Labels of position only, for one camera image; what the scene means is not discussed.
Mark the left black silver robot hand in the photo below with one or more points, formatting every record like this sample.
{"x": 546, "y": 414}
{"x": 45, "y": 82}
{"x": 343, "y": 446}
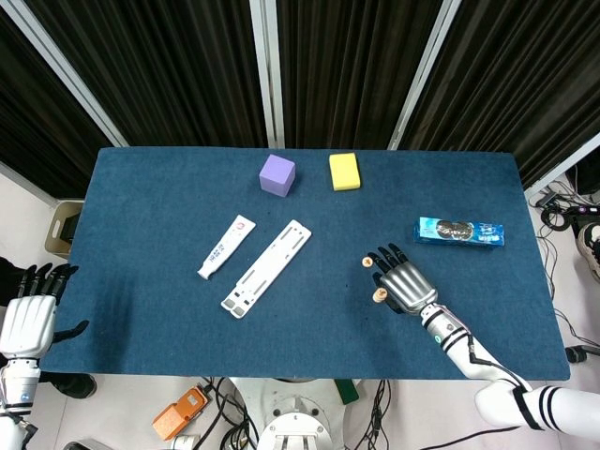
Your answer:
{"x": 25, "y": 325}

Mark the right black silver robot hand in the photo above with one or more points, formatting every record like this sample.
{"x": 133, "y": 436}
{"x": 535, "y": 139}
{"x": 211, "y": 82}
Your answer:
{"x": 410, "y": 286}

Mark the small wooden token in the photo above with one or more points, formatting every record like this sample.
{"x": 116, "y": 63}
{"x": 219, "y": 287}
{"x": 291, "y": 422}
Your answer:
{"x": 366, "y": 261}
{"x": 379, "y": 295}

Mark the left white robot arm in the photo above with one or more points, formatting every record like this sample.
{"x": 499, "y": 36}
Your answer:
{"x": 16, "y": 391}

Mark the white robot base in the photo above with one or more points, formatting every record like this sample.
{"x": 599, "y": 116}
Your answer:
{"x": 295, "y": 422}

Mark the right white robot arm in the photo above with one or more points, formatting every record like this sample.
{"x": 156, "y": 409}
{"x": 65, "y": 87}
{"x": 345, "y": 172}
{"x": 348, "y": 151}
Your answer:
{"x": 469, "y": 351}

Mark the blue cookie box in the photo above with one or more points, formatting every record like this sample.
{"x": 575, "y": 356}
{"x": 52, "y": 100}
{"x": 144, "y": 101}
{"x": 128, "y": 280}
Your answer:
{"x": 457, "y": 231}

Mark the black shoe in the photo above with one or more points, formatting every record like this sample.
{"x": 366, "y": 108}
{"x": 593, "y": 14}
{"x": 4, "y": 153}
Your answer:
{"x": 75, "y": 385}

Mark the beige plastic bin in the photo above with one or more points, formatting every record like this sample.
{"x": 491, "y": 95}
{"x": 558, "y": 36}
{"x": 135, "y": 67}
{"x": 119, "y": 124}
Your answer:
{"x": 54, "y": 229}

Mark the green block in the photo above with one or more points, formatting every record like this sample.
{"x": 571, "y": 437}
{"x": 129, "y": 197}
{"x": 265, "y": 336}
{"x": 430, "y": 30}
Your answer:
{"x": 347, "y": 391}

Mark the blue felt table cloth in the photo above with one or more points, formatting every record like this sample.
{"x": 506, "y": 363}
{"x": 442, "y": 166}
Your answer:
{"x": 154, "y": 328}

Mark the yellow sponge block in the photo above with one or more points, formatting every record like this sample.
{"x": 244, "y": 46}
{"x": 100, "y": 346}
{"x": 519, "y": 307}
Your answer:
{"x": 345, "y": 171}

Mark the white plastic folding stand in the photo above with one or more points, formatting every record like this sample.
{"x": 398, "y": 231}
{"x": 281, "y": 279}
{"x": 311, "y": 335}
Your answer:
{"x": 267, "y": 269}

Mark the purple foam cube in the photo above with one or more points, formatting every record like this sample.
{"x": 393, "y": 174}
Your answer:
{"x": 276, "y": 175}

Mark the orange foot pedal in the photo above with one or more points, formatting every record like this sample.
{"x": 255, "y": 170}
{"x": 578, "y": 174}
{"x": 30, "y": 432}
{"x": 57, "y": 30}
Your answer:
{"x": 180, "y": 412}

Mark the white black sneaker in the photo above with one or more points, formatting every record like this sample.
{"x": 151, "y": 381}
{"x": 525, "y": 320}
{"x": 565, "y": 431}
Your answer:
{"x": 589, "y": 248}

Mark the white toothpaste tube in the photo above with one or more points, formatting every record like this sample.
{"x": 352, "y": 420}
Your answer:
{"x": 225, "y": 248}

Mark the white plug adapter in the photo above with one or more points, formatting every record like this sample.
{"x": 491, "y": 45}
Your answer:
{"x": 187, "y": 441}

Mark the black pleated curtain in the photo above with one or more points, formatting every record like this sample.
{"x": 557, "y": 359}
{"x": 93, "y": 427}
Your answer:
{"x": 347, "y": 70}
{"x": 515, "y": 70}
{"x": 37, "y": 122}
{"x": 164, "y": 70}

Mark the black monitor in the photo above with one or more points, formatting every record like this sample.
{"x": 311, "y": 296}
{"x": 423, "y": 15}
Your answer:
{"x": 586, "y": 178}

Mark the white frame post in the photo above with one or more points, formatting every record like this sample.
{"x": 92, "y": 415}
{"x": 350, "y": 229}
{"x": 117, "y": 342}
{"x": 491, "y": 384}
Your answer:
{"x": 422, "y": 79}
{"x": 65, "y": 75}
{"x": 268, "y": 79}
{"x": 562, "y": 166}

